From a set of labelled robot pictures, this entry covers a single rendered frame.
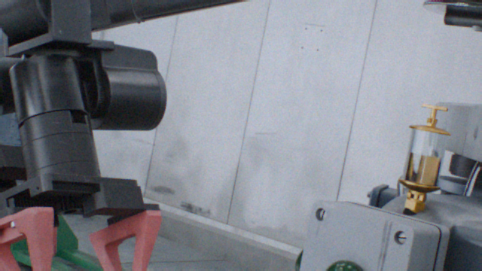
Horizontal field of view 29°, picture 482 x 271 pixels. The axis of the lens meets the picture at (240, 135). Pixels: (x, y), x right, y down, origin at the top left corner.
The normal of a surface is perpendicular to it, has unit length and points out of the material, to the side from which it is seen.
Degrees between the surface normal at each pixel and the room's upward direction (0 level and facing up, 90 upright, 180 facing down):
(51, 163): 75
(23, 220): 107
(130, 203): 60
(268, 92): 90
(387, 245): 90
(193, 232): 90
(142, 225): 86
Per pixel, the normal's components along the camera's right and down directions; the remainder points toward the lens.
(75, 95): 0.73, -0.34
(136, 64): 0.66, -0.10
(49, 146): -0.07, -0.26
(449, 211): -0.07, -0.94
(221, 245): -0.64, -0.08
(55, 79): 0.40, -0.33
